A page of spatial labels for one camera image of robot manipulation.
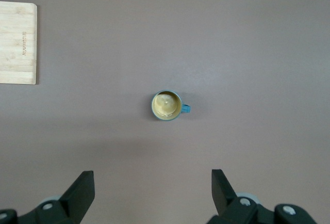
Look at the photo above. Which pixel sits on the bamboo cutting board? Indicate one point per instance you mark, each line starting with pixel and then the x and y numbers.
pixel 15 43

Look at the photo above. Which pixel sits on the teal mug yellow inside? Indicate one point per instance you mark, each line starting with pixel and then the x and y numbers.
pixel 165 105

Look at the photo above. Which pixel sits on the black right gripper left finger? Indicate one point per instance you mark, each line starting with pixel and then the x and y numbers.
pixel 77 198

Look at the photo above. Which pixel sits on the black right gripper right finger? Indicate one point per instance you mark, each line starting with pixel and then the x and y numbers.
pixel 224 198

